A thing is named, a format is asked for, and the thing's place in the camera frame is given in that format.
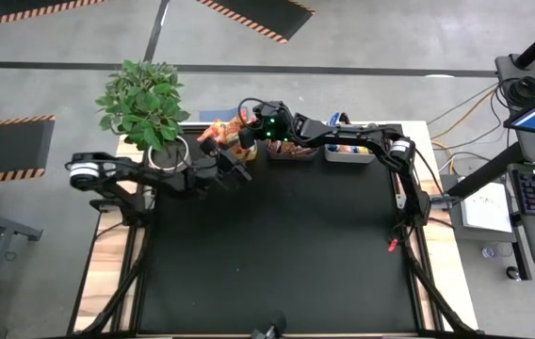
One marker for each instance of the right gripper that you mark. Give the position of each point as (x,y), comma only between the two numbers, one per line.
(274,123)

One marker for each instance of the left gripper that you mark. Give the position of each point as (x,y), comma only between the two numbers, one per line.
(204,176)

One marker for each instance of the red Maruchan noodle pack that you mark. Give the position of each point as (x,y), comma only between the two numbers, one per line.
(279,147)
(303,148)

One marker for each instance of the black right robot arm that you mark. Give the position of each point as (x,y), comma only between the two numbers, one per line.
(343,134)

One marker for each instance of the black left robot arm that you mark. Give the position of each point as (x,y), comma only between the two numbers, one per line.
(140,174)

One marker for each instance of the yellow-green plastic bin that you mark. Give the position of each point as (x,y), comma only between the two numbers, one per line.
(249,156)

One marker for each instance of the grey translucent plastic bin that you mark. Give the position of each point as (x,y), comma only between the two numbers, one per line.
(296,158)

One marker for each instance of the black table mat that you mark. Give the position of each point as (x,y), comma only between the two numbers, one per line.
(267,245)

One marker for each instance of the white plant pot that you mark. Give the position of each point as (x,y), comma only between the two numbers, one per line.
(152,162)

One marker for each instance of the white plastic bin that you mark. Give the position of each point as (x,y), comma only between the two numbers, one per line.
(347,159)

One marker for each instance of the green leafy plant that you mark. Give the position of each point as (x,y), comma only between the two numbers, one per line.
(145,106)

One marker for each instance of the black cylindrical device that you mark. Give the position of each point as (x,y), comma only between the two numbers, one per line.
(274,325)

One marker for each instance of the small red clip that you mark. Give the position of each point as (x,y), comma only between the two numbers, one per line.
(393,245)

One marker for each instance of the black diagonal desk bar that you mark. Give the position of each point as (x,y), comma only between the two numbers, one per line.
(484,172)

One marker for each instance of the white printed sheet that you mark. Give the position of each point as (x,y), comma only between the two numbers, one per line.
(486,207)

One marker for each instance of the clear plastic cup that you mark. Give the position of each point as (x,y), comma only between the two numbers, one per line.
(490,252)

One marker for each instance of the grey box device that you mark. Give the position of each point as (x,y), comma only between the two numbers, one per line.
(507,68)

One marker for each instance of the black caster wheel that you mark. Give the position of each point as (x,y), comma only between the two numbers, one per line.
(512,272)

